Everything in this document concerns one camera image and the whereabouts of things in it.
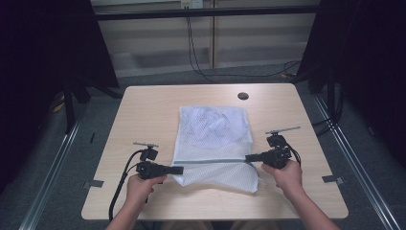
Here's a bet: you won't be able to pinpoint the right hand-held gripper black cable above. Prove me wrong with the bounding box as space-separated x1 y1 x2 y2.
286 145 302 167

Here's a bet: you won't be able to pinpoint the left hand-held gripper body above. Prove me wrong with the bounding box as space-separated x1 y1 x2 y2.
133 142 168 180

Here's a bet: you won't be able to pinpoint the white mesh laundry bag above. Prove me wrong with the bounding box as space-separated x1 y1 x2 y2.
171 104 260 195

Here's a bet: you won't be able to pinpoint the left hand-held gripper black cable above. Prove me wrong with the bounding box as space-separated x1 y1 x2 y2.
108 149 144 222

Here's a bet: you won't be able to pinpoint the dark curtain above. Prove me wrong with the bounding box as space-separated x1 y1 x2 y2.
295 0 406 169
0 0 120 195

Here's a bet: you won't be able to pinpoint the person's right hand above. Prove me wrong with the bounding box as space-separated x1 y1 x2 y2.
261 159 304 201

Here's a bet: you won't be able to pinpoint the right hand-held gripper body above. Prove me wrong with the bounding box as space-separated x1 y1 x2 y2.
261 126 302 170

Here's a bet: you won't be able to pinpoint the aluminium floor rail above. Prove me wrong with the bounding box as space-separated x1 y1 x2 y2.
18 118 84 230
313 95 404 230

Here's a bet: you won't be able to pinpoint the black floor cables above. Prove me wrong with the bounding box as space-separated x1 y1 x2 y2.
311 85 346 138

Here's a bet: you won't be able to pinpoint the black hanging cables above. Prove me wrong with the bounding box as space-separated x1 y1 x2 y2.
186 15 302 84

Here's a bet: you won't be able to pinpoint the white cloth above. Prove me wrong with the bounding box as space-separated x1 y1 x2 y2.
183 106 253 151

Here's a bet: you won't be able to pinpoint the grey tape strip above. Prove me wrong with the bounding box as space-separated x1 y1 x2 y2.
81 179 105 190
321 174 347 186

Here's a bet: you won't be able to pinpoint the hand-held gripper black cable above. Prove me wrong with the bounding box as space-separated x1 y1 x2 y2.
286 145 302 167
108 149 144 222

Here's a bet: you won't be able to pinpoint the black metal stand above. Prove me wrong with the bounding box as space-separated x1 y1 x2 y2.
62 80 78 135

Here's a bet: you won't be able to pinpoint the white wall socket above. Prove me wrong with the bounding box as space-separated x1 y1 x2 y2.
180 0 204 10

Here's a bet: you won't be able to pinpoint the black horizontal bar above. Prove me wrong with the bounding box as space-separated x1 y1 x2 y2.
95 5 321 22

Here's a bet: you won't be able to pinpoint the person's left hand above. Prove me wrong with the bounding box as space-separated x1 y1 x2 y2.
126 173 169 207

